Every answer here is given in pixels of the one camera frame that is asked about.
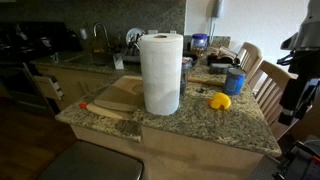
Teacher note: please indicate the steel-lid trash bin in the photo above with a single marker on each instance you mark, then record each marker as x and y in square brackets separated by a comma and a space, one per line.
[90, 163]

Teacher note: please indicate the small red object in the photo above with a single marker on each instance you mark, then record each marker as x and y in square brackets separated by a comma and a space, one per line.
[83, 105]

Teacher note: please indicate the small white box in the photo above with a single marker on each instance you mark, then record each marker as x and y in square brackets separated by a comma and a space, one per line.
[118, 61]

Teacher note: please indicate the white plate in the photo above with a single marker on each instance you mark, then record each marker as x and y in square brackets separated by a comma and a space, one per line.
[134, 34]

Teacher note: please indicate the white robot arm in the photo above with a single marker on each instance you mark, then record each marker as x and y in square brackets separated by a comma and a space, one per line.
[305, 31]

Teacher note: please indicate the dish rack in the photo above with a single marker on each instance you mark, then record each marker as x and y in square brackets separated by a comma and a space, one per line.
[130, 56]

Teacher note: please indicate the clear glass tumbler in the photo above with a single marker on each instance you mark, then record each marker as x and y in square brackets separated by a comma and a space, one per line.
[185, 73]

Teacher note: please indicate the white paper towel roll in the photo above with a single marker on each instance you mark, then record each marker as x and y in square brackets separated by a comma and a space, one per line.
[161, 73]

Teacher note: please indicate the white wall phone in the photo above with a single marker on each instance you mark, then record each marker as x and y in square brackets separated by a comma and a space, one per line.
[218, 8]

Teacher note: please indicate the nut jar with blue lid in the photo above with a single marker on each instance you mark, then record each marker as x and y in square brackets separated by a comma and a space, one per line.
[199, 42]

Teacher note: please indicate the black mount equipment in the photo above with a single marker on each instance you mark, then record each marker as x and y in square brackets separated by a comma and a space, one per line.
[300, 160]

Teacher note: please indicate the open wooden drawer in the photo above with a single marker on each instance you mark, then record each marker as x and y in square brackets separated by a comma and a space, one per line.
[48, 87]

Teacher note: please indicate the black mesh grater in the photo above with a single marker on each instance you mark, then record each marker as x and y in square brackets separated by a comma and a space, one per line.
[220, 68]

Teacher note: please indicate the wooden rolling pin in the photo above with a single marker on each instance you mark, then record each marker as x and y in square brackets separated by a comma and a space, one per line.
[206, 81]

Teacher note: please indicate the chrome kitchen faucet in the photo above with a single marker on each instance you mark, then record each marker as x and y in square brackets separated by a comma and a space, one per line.
[100, 28]

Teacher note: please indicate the black stove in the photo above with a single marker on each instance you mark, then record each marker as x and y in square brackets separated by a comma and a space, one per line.
[23, 60]

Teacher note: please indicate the light wooden cutting board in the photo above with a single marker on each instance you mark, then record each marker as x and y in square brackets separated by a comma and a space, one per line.
[128, 82]

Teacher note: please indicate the dark blue bowl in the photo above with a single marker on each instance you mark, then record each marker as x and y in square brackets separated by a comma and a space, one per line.
[192, 59]

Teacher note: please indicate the blue tin can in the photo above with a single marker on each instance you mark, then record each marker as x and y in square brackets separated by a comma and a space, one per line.
[234, 82]

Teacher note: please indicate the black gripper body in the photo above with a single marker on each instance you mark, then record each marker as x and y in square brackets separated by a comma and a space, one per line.
[298, 98]

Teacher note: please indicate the wooden slat-back chair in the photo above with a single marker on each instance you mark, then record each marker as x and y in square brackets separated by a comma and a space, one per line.
[250, 56]
[275, 86]

